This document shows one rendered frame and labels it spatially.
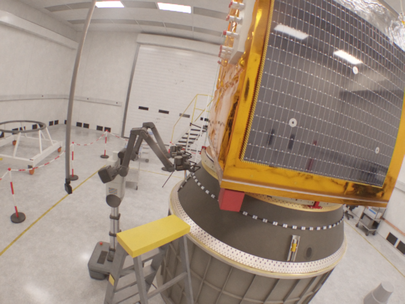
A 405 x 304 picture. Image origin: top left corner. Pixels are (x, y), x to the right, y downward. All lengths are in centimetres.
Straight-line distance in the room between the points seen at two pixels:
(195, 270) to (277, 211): 89
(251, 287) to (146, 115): 886
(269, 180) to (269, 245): 54
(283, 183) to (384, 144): 92
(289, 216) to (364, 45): 138
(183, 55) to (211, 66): 142
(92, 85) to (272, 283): 1058
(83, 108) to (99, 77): 177
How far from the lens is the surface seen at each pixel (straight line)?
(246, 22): 128
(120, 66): 1035
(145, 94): 969
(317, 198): 150
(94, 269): 260
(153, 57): 987
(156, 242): 103
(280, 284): 177
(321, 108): 128
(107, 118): 1046
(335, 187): 155
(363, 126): 154
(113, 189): 200
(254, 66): 116
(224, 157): 117
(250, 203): 156
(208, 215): 167
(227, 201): 126
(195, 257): 181
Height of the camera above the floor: 219
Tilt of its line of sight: 13 degrees down
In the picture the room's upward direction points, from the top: 12 degrees clockwise
